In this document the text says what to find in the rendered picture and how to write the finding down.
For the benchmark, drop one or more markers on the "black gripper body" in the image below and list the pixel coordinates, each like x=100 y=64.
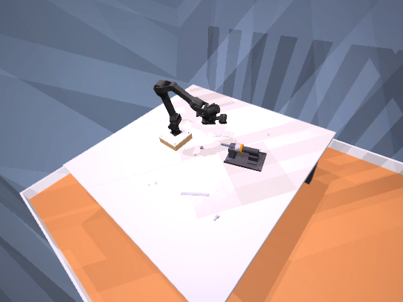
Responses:
x=222 y=119

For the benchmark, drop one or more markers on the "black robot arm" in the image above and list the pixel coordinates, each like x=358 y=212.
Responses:
x=162 y=87

